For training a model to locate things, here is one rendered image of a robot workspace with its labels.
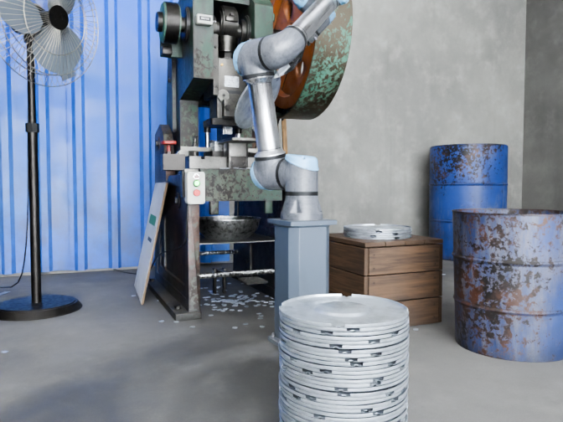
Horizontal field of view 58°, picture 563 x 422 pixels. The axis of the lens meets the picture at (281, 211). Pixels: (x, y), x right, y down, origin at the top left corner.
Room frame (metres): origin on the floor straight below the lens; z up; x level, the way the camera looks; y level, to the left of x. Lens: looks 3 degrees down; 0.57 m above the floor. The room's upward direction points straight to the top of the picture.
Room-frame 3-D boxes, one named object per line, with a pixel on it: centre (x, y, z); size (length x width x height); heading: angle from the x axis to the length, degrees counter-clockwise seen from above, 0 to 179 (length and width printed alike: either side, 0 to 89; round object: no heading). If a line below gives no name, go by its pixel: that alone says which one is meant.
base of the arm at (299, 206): (1.81, -0.07, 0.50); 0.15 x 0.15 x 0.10
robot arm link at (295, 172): (1.81, -0.07, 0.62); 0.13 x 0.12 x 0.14; 49
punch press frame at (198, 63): (2.66, 0.33, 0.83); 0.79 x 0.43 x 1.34; 23
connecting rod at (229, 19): (2.53, 0.27, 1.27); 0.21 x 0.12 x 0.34; 23
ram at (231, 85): (2.49, 0.25, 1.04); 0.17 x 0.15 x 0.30; 23
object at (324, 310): (1.14, -0.14, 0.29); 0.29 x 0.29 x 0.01
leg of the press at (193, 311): (2.55, 0.57, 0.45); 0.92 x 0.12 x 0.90; 23
